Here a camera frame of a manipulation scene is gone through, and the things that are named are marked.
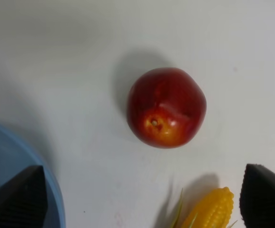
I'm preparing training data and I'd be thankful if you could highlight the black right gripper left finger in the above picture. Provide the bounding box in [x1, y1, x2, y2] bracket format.
[0, 165, 48, 228]

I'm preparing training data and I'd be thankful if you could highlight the blue bowl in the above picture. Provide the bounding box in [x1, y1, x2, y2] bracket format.
[0, 124, 66, 228]

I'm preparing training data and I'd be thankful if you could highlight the red peach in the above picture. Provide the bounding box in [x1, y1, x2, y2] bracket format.
[127, 67, 206, 148]

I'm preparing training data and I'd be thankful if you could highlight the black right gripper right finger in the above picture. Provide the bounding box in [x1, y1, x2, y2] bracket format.
[239, 164, 275, 228]

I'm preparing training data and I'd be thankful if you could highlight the yellow corn cob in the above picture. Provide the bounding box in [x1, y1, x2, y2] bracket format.
[181, 187, 235, 228]

